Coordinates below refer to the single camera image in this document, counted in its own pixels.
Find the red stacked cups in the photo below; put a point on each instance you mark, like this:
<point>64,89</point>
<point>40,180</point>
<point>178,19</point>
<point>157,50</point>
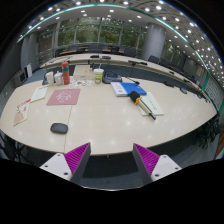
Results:
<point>65,73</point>

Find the green label plastic cup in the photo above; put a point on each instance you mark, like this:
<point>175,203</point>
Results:
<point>98,74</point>

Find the dark grey computer mouse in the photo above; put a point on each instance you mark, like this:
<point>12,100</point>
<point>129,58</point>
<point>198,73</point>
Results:
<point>59,128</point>

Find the pale green notepad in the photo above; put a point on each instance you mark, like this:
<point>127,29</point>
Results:
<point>151,102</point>

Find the pale green paper sheet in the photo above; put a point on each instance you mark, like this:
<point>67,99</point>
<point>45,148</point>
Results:
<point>39,93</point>

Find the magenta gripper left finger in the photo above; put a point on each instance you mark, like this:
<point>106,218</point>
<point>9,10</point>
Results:
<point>69,166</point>

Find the dark desk phone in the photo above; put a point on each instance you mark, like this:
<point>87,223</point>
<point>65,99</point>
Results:
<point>108,78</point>

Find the black orange handled tool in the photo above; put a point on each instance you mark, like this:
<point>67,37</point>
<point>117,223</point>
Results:
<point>137,99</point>

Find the colourful sticker sheet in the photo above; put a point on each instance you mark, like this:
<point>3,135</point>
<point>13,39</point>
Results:
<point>80,83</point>

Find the black office chair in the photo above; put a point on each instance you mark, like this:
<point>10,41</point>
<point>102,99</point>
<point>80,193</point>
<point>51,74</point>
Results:
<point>154,59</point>

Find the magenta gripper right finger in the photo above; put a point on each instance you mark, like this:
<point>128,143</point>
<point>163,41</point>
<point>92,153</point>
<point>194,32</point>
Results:
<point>152,166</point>

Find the white jar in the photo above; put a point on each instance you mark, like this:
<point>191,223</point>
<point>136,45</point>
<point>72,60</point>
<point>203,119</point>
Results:
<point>58,78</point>

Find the red and white booklet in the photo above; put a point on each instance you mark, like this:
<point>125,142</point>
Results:
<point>21,112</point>

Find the white paper cup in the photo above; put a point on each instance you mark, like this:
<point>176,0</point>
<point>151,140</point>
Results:
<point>50,78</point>

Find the blue folder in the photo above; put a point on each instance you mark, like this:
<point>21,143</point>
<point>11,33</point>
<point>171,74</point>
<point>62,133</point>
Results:
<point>129,87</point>

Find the pink mouse pad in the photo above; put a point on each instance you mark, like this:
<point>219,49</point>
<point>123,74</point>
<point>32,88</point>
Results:
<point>64,97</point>

